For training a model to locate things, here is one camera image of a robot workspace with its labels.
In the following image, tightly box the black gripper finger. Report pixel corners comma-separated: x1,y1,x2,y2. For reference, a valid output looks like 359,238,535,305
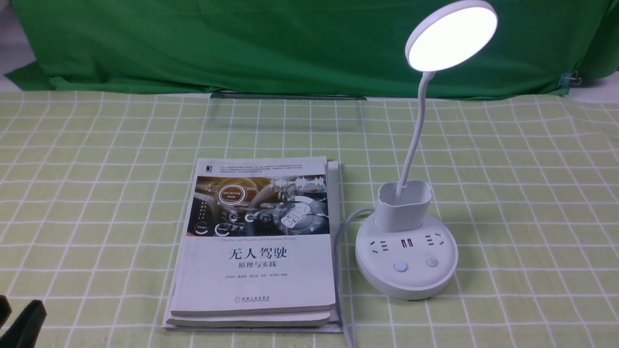
0,300,48,348

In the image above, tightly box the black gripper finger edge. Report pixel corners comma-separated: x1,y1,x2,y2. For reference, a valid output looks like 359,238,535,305
0,295,13,328

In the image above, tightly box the white desk lamp with sockets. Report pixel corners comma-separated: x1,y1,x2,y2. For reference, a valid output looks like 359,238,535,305
354,0,498,301

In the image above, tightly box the self-driving textbook top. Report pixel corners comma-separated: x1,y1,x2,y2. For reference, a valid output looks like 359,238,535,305
170,156,337,318

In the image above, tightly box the green checkered tablecloth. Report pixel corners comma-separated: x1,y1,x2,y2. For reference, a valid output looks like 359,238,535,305
0,92,619,348

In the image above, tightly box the binder clip on backdrop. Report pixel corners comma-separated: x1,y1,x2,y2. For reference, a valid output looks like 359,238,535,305
557,72,582,89

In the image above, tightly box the grey lamp power cable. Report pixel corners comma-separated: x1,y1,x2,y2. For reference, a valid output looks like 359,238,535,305
333,207,377,348

